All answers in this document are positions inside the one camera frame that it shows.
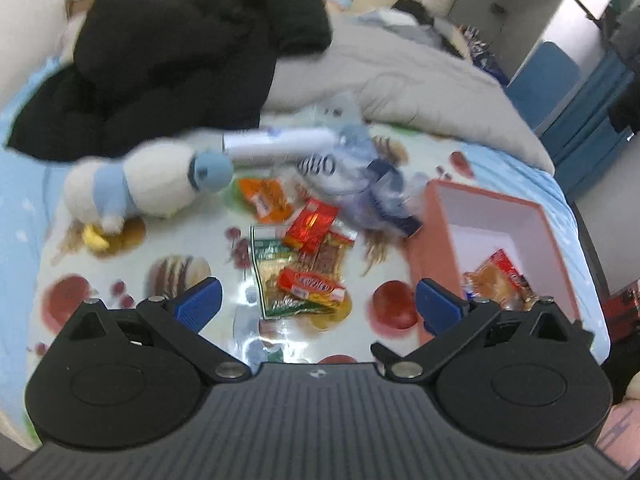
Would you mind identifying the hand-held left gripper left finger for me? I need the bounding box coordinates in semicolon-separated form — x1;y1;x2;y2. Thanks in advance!
66;276;252;381

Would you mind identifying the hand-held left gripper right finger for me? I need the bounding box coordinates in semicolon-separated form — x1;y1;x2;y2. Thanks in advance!
386;278;577;382

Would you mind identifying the orange snack packet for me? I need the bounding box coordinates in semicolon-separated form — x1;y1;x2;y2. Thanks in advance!
464;249;542;312

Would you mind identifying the green clear snack packet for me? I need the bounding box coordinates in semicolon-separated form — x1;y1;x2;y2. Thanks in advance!
249;224;347;319

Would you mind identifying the salmon pink cardboard box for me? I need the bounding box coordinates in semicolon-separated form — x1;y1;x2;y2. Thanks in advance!
404;180;584;347

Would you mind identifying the small red yellow snack packet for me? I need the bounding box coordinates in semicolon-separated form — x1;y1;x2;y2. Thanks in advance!
276;267;347;309

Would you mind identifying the brown bar snack packet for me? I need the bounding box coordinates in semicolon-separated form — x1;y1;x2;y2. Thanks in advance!
303;230;357;282

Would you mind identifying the orange-brown snack packet white label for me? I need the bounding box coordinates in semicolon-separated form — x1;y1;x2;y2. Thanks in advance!
237;177;295;225

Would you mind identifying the shiny red snack packet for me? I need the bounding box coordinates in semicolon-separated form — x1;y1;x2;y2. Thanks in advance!
284;198;339;255

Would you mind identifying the fruit print mat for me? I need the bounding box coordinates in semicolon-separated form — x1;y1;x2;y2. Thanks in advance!
27;124;502;367

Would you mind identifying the white and blue plush duck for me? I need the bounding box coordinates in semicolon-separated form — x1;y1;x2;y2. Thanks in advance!
63;140;234;252

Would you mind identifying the clear plastic bag blue print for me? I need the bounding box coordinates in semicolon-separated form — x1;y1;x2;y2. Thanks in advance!
295;92;427;239

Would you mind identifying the white tube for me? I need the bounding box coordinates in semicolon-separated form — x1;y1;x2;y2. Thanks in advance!
222;127;337;167

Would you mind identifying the red suitcase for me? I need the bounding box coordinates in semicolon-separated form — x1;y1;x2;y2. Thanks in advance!
602;280;640;344

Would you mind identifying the grey pillow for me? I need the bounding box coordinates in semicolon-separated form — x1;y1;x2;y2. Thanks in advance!
262;9;557;177

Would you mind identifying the pink patterned clothing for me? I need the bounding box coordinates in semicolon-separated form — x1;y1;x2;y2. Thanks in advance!
594;403;640;457

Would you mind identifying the blue curtain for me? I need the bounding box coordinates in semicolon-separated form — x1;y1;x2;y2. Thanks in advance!
541;54;637;202

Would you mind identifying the blue chair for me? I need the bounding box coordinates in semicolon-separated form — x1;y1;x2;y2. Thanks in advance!
506;42;582;132

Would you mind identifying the black puffer jacket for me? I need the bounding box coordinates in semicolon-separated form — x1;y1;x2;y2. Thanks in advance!
5;0;334;164

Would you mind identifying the pile of dark blue clothes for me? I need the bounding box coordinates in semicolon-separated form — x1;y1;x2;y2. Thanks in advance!
357;0;472;59

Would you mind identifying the grey wall cabinet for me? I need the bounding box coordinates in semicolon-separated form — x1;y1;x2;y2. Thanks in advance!
449;0;640;77

